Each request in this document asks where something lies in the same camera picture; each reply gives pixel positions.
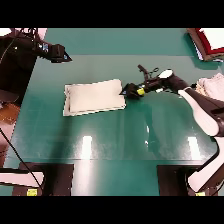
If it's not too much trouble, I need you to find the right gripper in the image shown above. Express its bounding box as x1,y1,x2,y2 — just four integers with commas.
127,82,147,100

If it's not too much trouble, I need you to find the red garment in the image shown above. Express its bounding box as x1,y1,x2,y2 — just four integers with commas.
195,27,224,57

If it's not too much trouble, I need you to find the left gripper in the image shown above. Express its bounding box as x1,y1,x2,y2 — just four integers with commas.
49,43,67,64

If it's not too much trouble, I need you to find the black cable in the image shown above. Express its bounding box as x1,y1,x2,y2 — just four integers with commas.
0,127,45,197

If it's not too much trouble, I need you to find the pale pink garment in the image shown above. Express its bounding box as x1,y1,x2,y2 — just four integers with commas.
195,72,224,102

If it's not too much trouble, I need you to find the white garment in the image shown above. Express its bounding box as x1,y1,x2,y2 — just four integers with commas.
201,27,224,50

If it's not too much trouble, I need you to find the cream shirt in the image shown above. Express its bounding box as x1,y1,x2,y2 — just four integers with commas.
62,78,127,117

